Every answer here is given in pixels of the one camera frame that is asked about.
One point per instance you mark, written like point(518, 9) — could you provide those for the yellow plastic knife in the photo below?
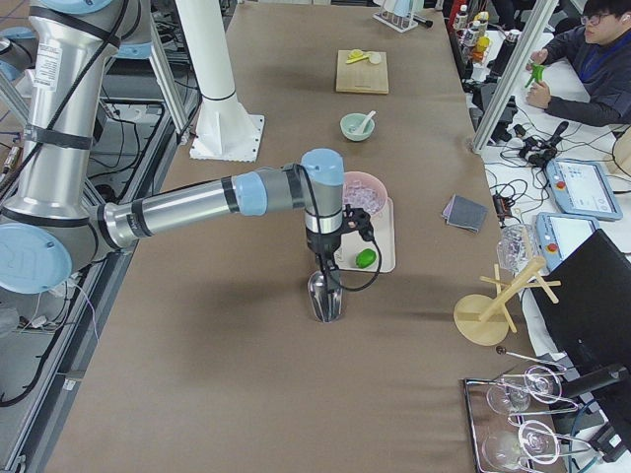
point(357, 59)

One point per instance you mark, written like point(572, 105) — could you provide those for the blue teach pendant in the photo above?
point(559, 235)
point(581, 188)

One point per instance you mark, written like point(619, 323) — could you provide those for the aluminium frame post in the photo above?
point(535, 25)

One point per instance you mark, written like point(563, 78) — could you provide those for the wooden cutting board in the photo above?
point(362, 77)

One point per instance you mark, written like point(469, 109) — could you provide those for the pastel cup rack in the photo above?
point(402, 15)

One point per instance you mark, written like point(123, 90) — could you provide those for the cream plastic tray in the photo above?
point(352, 244)

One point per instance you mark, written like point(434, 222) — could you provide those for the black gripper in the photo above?
point(320, 242)

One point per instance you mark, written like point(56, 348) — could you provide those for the blue teach pendant far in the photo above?
point(581, 188)

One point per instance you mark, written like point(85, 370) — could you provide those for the white ceramic spoon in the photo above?
point(361, 128)

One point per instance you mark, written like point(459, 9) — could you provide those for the pink bowl of ice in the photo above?
point(363, 190)

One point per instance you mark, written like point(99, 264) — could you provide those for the seated person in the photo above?
point(599, 52)

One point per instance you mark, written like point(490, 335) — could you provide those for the blue teach pendant near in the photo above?
point(559, 235)

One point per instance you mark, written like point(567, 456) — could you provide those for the lemon slice stack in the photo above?
point(355, 53)

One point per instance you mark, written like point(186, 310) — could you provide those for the grey folded cloth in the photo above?
point(466, 214)

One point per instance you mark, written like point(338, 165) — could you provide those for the green lime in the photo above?
point(365, 258)

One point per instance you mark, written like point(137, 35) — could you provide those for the black monitor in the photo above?
point(591, 320)

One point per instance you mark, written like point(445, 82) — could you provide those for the wine glass rack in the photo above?
point(521, 420)

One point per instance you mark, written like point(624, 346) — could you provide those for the metal ice scoop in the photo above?
point(326, 295)

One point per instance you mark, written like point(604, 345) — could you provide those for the mint green bowl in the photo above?
point(349, 122)

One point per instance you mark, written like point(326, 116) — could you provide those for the wooden cup tree stand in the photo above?
point(486, 321)

